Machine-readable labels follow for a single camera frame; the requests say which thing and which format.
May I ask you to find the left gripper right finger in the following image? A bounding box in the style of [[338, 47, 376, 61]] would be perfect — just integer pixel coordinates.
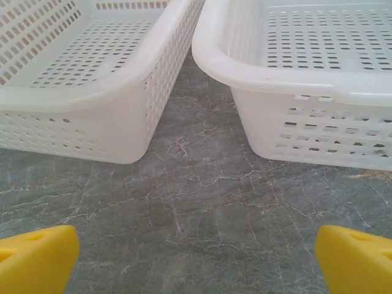
[[315, 225, 392, 294]]

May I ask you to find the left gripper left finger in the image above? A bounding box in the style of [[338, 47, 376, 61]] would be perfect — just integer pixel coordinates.
[[0, 225, 81, 294]]

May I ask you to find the white plastic basket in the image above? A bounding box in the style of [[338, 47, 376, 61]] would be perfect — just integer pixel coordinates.
[[191, 0, 392, 172], [0, 0, 205, 165]]

